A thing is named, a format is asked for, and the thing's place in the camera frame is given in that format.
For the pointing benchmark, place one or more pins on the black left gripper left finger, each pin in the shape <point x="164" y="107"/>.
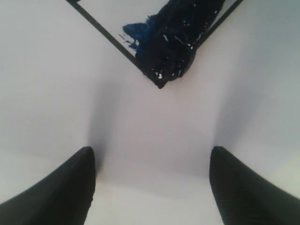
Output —
<point x="61" y="198"/>

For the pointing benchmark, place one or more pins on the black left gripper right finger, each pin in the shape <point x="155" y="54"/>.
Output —
<point x="243" y="197"/>

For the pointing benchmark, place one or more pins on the white paper sheet with square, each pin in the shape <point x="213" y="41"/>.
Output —
<point x="63" y="86"/>

